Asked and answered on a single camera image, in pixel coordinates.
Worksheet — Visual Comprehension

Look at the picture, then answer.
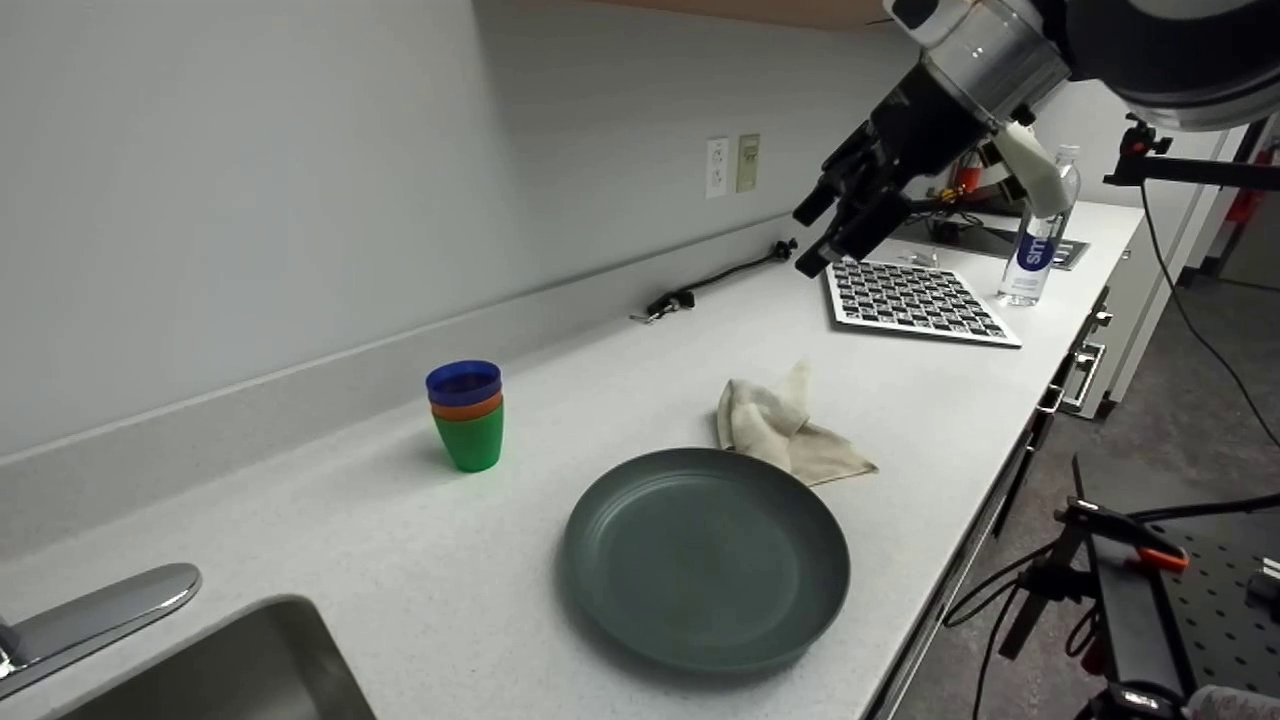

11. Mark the black power cord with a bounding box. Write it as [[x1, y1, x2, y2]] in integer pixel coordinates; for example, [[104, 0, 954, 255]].
[[644, 237, 798, 326]]

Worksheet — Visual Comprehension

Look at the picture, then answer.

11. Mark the steel sink basin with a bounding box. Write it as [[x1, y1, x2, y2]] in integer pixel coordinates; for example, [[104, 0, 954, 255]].
[[54, 592, 380, 720]]

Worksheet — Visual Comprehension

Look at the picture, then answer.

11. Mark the black perforated breadboard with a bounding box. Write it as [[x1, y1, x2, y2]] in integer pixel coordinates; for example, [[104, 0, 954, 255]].
[[1143, 511, 1280, 695]]

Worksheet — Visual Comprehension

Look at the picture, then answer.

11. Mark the blue plastic cup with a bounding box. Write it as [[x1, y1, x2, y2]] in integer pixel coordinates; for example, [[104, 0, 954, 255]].
[[424, 356, 508, 408]]

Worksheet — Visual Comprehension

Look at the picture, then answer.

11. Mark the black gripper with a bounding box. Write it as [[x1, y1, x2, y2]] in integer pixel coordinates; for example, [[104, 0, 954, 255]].
[[788, 66, 994, 281]]

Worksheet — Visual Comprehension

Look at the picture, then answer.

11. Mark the clear water bottle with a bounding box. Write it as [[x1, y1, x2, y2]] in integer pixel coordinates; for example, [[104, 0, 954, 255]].
[[1000, 146, 1081, 313]]

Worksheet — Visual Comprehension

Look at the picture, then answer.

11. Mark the black counter mat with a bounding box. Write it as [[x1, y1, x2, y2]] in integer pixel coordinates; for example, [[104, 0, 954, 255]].
[[889, 207, 1093, 272]]

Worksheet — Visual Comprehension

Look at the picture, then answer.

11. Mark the checkerboard calibration board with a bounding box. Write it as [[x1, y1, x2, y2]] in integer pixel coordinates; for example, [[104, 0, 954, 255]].
[[819, 251, 1024, 354]]

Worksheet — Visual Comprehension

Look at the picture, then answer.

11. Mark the orange plastic cup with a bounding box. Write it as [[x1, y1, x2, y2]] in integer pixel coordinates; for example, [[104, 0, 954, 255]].
[[427, 397, 508, 427]]

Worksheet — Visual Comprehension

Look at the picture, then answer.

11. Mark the white wall outlet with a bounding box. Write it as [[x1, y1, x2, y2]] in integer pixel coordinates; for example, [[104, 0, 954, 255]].
[[705, 136, 737, 205]]

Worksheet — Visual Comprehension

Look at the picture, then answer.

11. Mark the chrome faucet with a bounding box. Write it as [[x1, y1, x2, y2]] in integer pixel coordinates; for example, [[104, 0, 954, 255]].
[[0, 562, 203, 703]]

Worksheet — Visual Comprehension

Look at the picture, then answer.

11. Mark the black tripod with clamps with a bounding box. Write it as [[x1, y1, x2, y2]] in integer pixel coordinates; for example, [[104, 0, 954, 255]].
[[943, 457, 1194, 720]]

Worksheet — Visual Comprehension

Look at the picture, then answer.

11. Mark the dark green plate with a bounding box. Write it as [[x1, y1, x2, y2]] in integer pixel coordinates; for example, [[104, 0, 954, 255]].
[[554, 445, 852, 675]]

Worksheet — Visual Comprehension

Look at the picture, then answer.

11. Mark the cream white towel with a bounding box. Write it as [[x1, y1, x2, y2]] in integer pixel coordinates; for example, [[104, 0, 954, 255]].
[[708, 366, 880, 489]]

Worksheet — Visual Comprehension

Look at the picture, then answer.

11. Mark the green plastic cup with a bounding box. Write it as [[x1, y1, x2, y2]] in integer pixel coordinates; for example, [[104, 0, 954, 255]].
[[430, 405, 508, 477]]

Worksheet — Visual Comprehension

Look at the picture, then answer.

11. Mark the beige wall plate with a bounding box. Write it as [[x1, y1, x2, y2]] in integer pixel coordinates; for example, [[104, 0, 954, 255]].
[[732, 127, 762, 198]]

